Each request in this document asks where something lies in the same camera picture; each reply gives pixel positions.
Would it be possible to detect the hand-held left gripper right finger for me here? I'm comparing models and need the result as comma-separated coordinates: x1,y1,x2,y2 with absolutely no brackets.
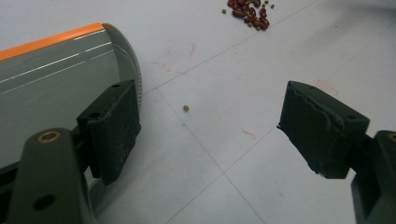
276,80,371,180

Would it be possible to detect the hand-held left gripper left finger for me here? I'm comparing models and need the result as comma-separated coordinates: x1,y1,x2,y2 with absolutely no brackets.
77,79,142,187

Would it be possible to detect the pile of red and green beans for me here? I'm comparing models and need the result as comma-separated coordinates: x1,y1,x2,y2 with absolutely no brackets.
221,0,276,32

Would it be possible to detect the grey dustpan with orange edge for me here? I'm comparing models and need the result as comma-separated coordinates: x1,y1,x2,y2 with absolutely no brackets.
0,21,144,218

